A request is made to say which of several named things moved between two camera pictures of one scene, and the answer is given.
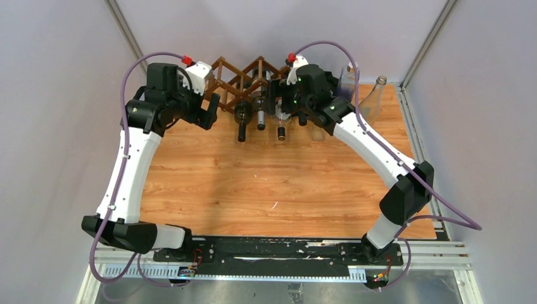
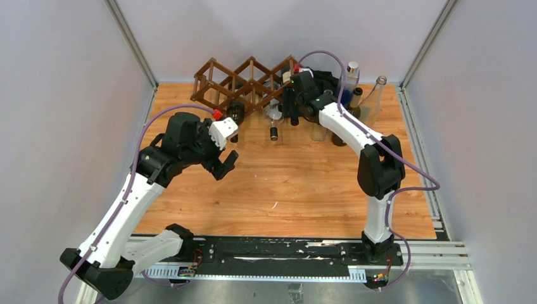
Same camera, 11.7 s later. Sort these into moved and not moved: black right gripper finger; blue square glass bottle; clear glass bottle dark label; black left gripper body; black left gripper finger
Moved: black right gripper finger; black left gripper finger; black left gripper body
Not moved: clear glass bottle dark label; blue square glass bottle
